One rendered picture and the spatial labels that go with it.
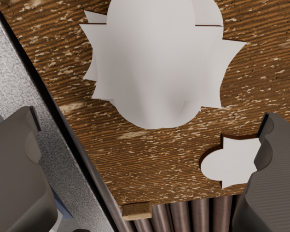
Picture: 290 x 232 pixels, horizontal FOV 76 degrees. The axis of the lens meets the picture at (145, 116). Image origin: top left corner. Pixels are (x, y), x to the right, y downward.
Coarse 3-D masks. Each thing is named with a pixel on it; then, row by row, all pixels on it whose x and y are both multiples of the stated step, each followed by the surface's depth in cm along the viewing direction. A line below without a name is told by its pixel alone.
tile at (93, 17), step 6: (90, 12) 18; (96, 12) 18; (90, 18) 18; (96, 18) 18; (102, 18) 18; (90, 66) 21; (96, 66) 21; (90, 72) 21; (96, 72) 21; (84, 78) 22; (90, 78) 22; (96, 78) 22
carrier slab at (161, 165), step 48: (48, 0) 19; (96, 0) 19; (240, 0) 19; (288, 0) 19; (48, 48) 22; (288, 48) 21; (240, 96) 24; (288, 96) 24; (96, 144) 30; (144, 144) 30; (192, 144) 29; (144, 192) 36; (192, 192) 36; (240, 192) 35
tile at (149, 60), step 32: (128, 0) 15; (160, 0) 15; (96, 32) 16; (128, 32) 16; (160, 32) 16; (192, 32) 16; (96, 64) 18; (128, 64) 17; (160, 64) 17; (192, 64) 17; (96, 96) 19; (128, 96) 19; (160, 96) 19; (192, 96) 19
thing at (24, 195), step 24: (24, 120) 9; (0, 144) 8; (24, 144) 8; (0, 168) 6; (24, 168) 6; (0, 192) 6; (24, 192) 6; (48, 192) 6; (0, 216) 5; (24, 216) 5; (48, 216) 6
